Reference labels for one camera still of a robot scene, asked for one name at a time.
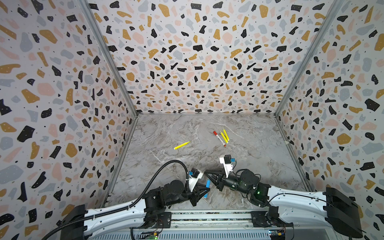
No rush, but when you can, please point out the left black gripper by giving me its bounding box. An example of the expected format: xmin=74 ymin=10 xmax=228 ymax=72
xmin=165 ymin=180 xmax=210 ymax=206

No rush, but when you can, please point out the yellow highlighter pen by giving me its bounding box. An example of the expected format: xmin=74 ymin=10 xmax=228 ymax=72
xmin=221 ymin=132 xmax=228 ymax=144
xmin=223 ymin=129 xmax=230 ymax=142
xmin=174 ymin=141 xmax=190 ymax=150

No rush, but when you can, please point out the red white pen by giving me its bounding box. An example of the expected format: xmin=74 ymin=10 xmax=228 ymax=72
xmin=213 ymin=131 xmax=226 ymax=147

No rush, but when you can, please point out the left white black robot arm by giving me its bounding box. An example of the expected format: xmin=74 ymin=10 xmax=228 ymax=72
xmin=60 ymin=180 xmax=210 ymax=240

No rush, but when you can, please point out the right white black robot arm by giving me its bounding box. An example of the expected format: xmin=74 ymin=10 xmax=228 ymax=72
xmin=204 ymin=169 xmax=363 ymax=239

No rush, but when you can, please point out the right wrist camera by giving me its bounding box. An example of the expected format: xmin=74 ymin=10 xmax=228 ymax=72
xmin=219 ymin=155 xmax=236 ymax=178

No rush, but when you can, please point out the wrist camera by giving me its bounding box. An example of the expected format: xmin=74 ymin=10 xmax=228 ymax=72
xmin=219 ymin=155 xmax=236 ymax=178
xmin=188 ymin=168 xmax=204 ymax=192

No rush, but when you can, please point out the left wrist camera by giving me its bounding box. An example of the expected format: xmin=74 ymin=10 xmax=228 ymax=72
xmin=188 ymin=168 xmax=204 ymax=192

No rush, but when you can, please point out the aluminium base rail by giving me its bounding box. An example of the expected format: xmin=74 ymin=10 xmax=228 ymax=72
xmin=94 ymin=210 xmax=341 ymax=240

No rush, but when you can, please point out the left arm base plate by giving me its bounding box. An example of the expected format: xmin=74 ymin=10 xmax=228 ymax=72
xmin=141 ymin=212 xmax=172 ymax=229

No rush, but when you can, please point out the black corrugated cable conduit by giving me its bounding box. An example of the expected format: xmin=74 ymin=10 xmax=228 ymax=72
xmin=40 ymin=159 xmax=190 ymax=240

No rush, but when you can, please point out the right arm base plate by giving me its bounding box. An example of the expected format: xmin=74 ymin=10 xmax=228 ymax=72
xmin=251 ymin=211 xmax=294 ymax=228

